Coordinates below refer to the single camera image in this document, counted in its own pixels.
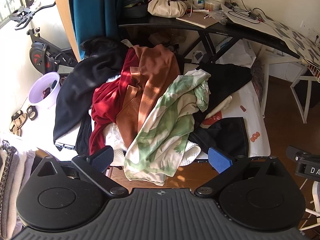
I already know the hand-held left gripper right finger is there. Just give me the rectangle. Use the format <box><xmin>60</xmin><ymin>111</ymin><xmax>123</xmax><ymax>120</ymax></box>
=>
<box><xmin>195</xmin><ymin>147</ymin><xmax>288</xmax><ymax>199</ymax></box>

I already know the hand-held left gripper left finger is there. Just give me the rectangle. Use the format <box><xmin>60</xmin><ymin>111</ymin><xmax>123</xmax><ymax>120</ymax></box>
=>
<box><xmin>34</xmin><ymin>145</ymin><xmax>129</xmax><ymax>199</ymax></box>

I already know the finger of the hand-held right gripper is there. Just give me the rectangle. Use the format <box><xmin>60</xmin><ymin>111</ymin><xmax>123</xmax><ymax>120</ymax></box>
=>
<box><xmin>286</xmin><ymin>145</ymin><xmax>310</xmax><ymax>165</ymax></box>

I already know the green floral white garment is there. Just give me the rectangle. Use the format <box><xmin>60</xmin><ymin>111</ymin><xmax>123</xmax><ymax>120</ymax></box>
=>
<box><xmin>123</xmin><ymin>69</ymin><xmax>212</xmax><ymax>187</ymax></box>

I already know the rust brown knit sweater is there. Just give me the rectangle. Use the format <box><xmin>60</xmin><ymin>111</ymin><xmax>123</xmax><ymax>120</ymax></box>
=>
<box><xmin>115</xmin><ymin>44</ymin><xmax>181</xmax><ymax>148</ymax></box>

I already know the dark cloth with white stitching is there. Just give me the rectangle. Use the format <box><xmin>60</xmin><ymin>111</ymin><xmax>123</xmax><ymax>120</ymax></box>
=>
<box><xmin>189</xmin><ymin>117</ymin><xmax>250</xmax><ymax>158</ymax></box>

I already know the white stool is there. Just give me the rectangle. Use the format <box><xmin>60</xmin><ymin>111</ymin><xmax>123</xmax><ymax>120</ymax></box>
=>
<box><xmin>260</xmin><ymin>46</ymin><xmax>318</xmax><ymax>124</ymax></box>

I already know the dark red garment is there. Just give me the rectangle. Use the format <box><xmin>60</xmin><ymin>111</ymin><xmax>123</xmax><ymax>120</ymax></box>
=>
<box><xmin>89</xmin><ymin>48</ymin><xmax>140</xmax><ymax>155</ymax></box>

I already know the grey garment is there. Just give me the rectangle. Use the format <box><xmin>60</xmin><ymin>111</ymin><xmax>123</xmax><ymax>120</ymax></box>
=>
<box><xmin>10</xmin><ymin>149</ymin><xmax>38</xmax><ymax>235</ymax></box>

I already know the pale purple plastic basin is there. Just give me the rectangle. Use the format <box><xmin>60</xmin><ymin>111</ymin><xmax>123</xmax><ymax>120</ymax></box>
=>
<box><xmin>28</xmin><ymin>72</ymin><xmax>61</xmax><ymax>109</ymax></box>

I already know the floral quilt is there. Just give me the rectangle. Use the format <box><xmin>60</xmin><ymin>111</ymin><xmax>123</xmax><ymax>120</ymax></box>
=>
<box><xmin>250</xmin><ymin>62</ymin><xmax>269</xmax><ymax>117</ymax></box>

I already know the black garment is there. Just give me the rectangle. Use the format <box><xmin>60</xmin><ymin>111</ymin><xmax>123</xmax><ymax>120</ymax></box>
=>
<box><xmin>192</xmin><ymin>62</ymin><xmax>253</xmax><ymax>128</ymax></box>

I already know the large black coat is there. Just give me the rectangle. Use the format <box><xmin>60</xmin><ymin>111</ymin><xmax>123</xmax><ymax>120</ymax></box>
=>
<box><xmin>53</xmin><ymin>37</ymin><xmax>130</xmax><ymax>145</ymax></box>

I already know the black slide sandal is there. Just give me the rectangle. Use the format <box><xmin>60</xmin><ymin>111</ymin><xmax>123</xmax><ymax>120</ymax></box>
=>
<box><xmin>26</xmin><ymin>106</ymin><xmax>38</xmax><ymax>121</ymax></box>
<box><xmin>11</xmin><ymin>110</ymin><xmax>25</xmax><ymax>122</ymax></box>

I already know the white plastic bag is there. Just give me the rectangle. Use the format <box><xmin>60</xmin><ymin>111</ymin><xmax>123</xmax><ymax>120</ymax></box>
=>
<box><xmin>191</xmin><ymin>39</ymin><xmax>258</xmax><ymax>68</ymax></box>

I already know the black exercise bike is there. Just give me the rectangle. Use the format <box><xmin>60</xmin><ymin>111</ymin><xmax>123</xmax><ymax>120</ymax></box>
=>
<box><xmin>9</xmin><ymin>1</ymin><xmax>78</xmax><ymax>77</ymax></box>

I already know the geometric patterned cloth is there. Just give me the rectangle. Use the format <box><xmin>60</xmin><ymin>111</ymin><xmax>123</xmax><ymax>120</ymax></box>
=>
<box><xmin>221</xmin><ymin>4</ymin><xmax>320</xmax><ymax>68</ymax></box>

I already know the black desk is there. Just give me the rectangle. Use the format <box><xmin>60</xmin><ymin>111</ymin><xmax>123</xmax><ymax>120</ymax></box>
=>
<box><xmin>119</xmin><ymin>12</ymin><xmax>300</xmax><ymax>65</ymax></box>

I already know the brown notebook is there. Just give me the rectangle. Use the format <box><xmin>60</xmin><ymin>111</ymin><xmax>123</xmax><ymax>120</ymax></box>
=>
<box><xmin>176</xmin><ymin>12</ymin><xmax>219</xmax><ymax>29</ymax></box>

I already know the clear plastic wrap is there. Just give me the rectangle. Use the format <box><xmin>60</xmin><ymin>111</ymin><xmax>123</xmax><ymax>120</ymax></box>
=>
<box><xmin>211</xmin><ymin>10</ymin><xmax>229</xmax><ymax>25</ymax></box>

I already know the teal curtain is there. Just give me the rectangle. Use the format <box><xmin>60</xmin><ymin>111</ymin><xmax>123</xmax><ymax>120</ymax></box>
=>
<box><xmin>71</xmin><ymin>0</ymin><xmax>125</xmax><ymax>60</ymax></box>

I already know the black bag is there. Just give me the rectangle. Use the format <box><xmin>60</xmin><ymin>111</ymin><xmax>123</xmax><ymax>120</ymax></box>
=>
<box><xmin>124</xmin><ymin>0</ymin><xmax>160</xmax><ymax>18</ymax></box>

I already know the wooden panel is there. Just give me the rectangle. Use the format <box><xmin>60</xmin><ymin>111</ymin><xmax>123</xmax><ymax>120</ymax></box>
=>
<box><xmin>51</xmin><ymin>0</ymin><xmax>82</xmax><ymax>62</ymax></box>

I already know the cotton swab box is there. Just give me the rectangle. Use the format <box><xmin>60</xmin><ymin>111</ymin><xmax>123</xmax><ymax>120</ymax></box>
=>
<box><xmin>204</xmin><ymin>1</ymin><xmax>222</xmax><ymax>11</ymax></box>

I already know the white metal frame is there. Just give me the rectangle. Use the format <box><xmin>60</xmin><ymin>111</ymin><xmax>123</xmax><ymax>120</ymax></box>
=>
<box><xmin>299</xmin><ymin>180</ymin><xmax>320</xmax><ymax>230</ymax></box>

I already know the white wire rack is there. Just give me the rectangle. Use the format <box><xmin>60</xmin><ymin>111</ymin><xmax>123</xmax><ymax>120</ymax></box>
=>
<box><xmin>306</xmin><ymin>62</ymin><xmax>320</xmax><ymax>83</ymax></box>

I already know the beige strap sandal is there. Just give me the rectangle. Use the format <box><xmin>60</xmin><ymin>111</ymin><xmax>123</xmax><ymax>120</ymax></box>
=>
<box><xmin>9</xmin><ymin>114</ymin><xmax>28</xmax><ymax>137</ymax></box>

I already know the black cable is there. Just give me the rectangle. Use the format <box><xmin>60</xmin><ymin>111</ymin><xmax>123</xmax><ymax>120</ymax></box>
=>
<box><xmin>229</xmin><ymin>0</ymin><xmax>265</xmax><ymax>23</ymax></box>

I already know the cream drawstring bag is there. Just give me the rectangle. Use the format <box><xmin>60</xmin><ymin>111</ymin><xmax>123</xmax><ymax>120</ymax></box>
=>
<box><xmin>147</xmin><ymin>0</ymin><xmax>188</xmax><ymax>18</ymax></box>

